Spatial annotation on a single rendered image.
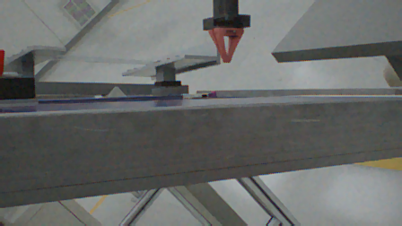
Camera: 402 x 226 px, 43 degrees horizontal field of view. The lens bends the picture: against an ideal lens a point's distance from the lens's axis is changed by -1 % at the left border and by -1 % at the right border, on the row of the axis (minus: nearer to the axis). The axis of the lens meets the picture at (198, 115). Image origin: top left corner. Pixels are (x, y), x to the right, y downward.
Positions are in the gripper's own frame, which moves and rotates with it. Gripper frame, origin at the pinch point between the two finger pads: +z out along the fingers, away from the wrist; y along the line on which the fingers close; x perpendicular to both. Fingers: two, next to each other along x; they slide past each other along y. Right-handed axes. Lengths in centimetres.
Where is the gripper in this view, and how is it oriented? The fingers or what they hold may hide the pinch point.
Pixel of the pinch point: (226, 58)
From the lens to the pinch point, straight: 114.2
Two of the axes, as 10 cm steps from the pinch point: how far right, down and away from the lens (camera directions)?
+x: 8.7, -0.5, 4.9
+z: 0.2, 10.0, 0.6
